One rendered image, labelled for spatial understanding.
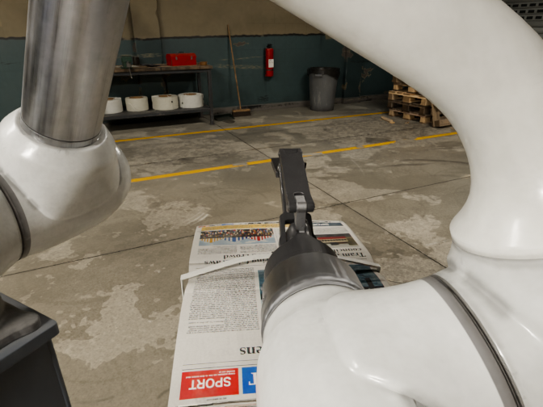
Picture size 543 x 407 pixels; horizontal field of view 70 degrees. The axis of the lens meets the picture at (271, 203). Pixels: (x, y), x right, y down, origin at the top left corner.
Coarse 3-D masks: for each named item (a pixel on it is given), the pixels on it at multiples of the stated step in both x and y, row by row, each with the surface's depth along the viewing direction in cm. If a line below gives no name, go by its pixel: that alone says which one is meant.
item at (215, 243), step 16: (224, 224) 73; (240, 224) 73; (256, 224) 72; (272, 224) 73; (288, 224) 73; (320, 224) 73; (336, 224) 73; (208, 240) 66; (224, 240) 66; (240, 240) 66; (256, 240) 66; (272, 240) 66; (320, 240) 66; (336, 240) 66; (352, 240) 66; (192, 256) 60; (208, 256) 61; (224, 256) 61; (240, 256) 61
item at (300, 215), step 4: (296, 196) 38; (300, 196) 38; (296, 200) 37; (300, 200) 37; (304, 200) 37; (300, 204) 37; (304, 204) 37; (300, 208) 37; (304, 208) 37; (296, 212) 38; (300, 212) 37; (304, 212) 37; (296, 216) 38; (300, 216) 37; (304, 216) 38; (296, 220) 38; (300, 220) 38; (304, 220) 38; (296, 224) 38; (300, 224) 38; (304, 224) 38; (296, 228) 38; (300, 228) 38; (304, 228) 38; (300, 232) 38; (304, 232) 38
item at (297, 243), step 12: (288, 228) 39; (288, 240) 39; (300, 240) 36; (312, 240) 36; (276, 252) 36; (288, 252) 35; (300, 252) 34; (324, 252) 34; (276, 264) 34; (264, 276) 37
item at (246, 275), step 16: (352, 256) 60; (368, 256) 60; (208, 272) 57; (224, 272) 57; (240, 272) 57; (256, 272) 57; (368, 272) 57; (192, 288) 53; (208, 288) 53; (224, 288) 53; (240, 288) 53; (256, 288) 53
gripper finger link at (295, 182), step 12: (288, 156) 43; (300, 156) 43; (288, 168) 41; (300, 168) 41; (288, 180) 40; (300, 180) 40; (288, 192) 39; (300, 192) 39; (288, 204) 37; (312, 204) 37
